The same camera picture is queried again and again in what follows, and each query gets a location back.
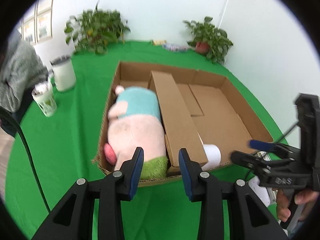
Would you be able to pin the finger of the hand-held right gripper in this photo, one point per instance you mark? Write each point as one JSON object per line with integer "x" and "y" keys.
{"x": 247, "y": 161}
{"x": 265, "y": 145}

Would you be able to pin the white wall conduit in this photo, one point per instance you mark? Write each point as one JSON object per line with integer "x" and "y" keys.
{"x": 225, "y": 5}

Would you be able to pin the yellow packet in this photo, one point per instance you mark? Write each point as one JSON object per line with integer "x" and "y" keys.
{"x": 158, "y": 42}

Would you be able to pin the green tablecloth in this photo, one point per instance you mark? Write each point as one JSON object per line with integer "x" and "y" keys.
{"x": 70, "y": 135}

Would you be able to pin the person's right hand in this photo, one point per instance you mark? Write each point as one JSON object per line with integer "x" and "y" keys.
{"x": 283, "y": 207}

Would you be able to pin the white tumbler cup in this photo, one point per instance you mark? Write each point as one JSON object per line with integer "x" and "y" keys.
{"x": 63, "y": 75}

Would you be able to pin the group of framed wall certificates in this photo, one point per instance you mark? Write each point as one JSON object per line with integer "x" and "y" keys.
{"x": 42, "y": 22}

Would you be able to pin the large cardboard tray box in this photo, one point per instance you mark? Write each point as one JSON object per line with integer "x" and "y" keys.
{"x": 225, "y": 120}

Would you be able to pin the green and white medicine box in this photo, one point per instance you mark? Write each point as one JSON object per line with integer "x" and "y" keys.
{"x": 261, "y": 154}

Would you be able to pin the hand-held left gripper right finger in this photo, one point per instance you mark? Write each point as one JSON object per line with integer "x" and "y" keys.
{"x": 186, "y": 177}

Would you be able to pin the pink and teal plush toy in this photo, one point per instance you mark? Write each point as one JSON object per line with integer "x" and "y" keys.
{"x": 135, "y": 127}

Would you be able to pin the tissue packet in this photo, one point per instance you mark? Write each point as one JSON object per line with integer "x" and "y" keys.
{"x": 175, "y": 47}

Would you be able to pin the potted plant in red pot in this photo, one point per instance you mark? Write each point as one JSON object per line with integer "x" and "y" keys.
{"x": 210, "y": 40}

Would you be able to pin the white flat device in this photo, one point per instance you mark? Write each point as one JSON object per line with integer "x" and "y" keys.
{"x": 260, "y": 192}

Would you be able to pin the large leafy potted plant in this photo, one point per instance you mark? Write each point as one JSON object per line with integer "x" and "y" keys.
{"x": 97, "y": 30}

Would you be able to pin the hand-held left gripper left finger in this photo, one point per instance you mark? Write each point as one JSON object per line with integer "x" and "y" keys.
{"x": 136, "y": 172}

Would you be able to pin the long cardboard box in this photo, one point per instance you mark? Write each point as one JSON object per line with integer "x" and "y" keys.
{"x": 175, "y": 115}

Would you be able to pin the white paper roll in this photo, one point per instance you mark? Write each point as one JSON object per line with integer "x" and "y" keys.
{"x": 212, "y": 152}

